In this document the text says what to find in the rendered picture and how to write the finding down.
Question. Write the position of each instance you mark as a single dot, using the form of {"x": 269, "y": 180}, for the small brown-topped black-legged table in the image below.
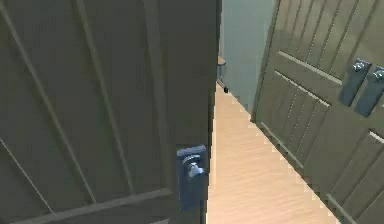
{"x": 221, "y": 71}

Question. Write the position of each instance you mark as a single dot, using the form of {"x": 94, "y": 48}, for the dark olive panelled door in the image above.
{"x": 100, "y": 100}

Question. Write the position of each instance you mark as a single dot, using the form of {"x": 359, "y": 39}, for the olive panelled double door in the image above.
{"x": 316, "y": 110}

